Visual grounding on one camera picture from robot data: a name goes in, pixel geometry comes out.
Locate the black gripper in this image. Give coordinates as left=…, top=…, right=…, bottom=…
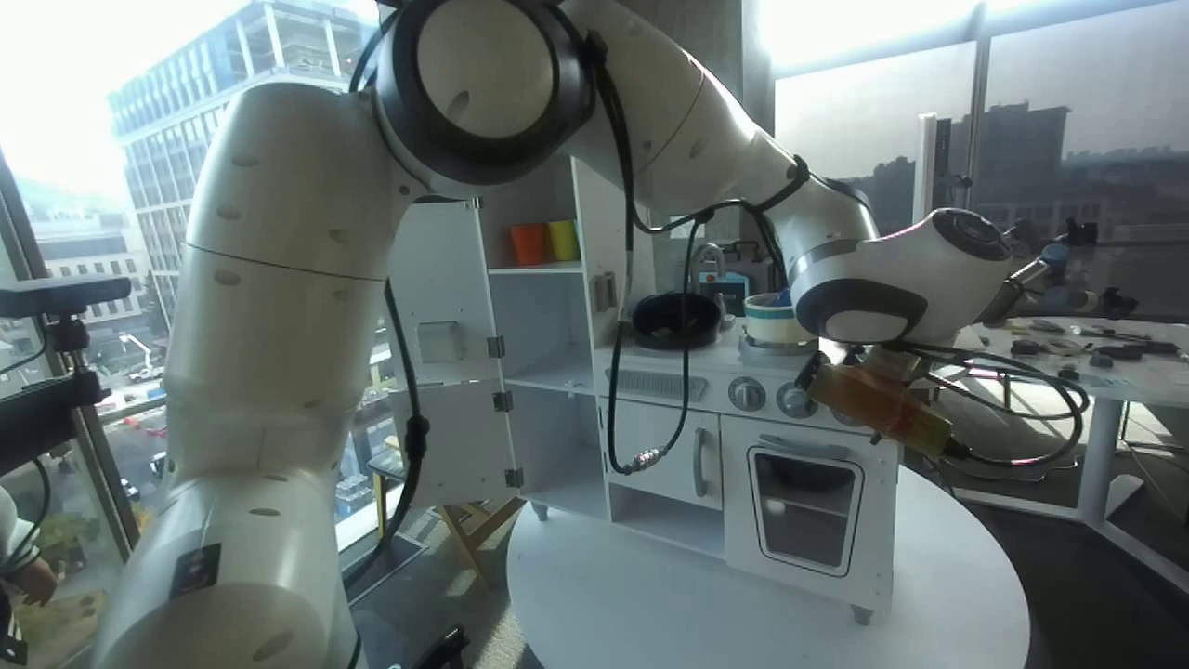
left=804, top=346, right=931, bottom=410

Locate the silver stove knob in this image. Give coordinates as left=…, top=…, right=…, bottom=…
left=778, top=379, right=822, bottom=423
left=726, top=374, right=769, bottom=416

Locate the white bowl blue rim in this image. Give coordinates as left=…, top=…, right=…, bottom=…
left=740, top=288, right=809, bottom=354

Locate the black cooking pot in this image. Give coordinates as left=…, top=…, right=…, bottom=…
left=630, top=288, right=730, bottom=354

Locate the white oven door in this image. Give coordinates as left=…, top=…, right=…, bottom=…
left=721, top=412, right=903, bottom=611

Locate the small white cabinet door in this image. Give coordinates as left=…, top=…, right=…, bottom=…
left=602, top=401, right=726, bottom=511

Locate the dark tool with blue tip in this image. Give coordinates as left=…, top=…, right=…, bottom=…
left=1004, top=237, right=1078, bottom=324

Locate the white toy kitchen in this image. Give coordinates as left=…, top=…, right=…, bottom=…
left=383, top=153, right=981, bottom=624

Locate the yellow cup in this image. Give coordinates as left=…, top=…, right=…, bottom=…
left=548, top=219, right=585, bottom=266

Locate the orange cup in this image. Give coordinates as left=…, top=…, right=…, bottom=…
left=507, top=219, right=553, bottom=272

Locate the wooden stand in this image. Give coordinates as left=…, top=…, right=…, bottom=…
left=423, top=486, right=532, bottom=581

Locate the tall white kitchen door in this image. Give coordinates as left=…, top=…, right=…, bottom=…
left=383, top=195, right=516, bottom=511

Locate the grey oven door handle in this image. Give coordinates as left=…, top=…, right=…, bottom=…
left=760, top=434, right=856, bottom=463

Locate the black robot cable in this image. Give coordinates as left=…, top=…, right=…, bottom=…
left=350, top=0, right=1093, bottom=588

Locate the white pedestal side table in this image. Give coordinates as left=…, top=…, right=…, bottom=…
left=959, top=310, right=1189, bottom=533

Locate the black camera on tripod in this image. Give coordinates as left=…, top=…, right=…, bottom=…
left=0, top=274, right=138, bottom=478

